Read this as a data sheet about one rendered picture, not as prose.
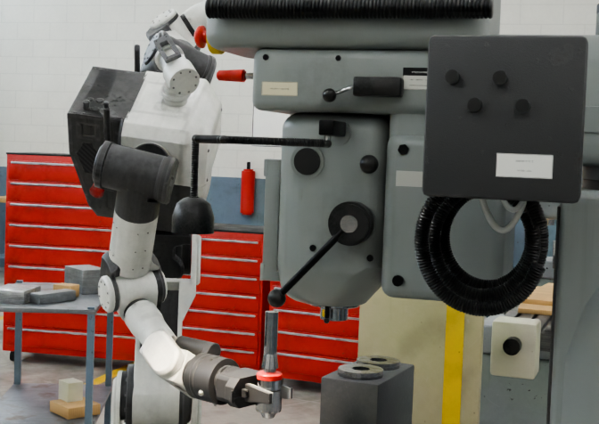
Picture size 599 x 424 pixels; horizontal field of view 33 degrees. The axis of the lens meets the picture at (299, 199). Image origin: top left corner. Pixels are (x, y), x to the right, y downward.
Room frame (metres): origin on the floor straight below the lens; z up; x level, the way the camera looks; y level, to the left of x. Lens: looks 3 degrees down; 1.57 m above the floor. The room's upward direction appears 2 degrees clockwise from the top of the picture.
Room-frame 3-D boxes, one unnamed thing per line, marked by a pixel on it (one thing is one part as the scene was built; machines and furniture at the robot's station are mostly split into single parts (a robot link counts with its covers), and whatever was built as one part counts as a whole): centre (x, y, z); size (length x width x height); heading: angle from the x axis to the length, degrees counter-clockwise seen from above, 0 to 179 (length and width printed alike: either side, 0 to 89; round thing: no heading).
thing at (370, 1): (1.59, -0.06, 1.79); 0.45 x 0.04 x 0.04; 74
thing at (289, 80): (1.73, -0.11, 1.68); 0.34 x 0.24 x 0.10; 74
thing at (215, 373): (1.89, 0.11, 1.12); 0.13 x 0.12 x 0.10; 140
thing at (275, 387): (1.83, 0.04, 1.12); 0.05 x 0.05 x 0.06
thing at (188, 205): (1.74, 0.18, 1.45); 0.07 x 0.07 x 0.06
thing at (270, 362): (1.83, 0.04, 1.22); 0.03 x 0.03 x 0.11
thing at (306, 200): (1.74, -0.07, 1.47); 0.21 x 0.19 x 0.32; 164
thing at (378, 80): (1.59, -0.09, 1.66); 0.12 x 0.04 x 0.04; 74
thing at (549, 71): (1.34, -0.26, 1.62); 0.20 x 0.09 x 0.21; 74
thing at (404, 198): (1.68, -0.25, 1.47); 0.24 x 0.19 x 0.26; 164
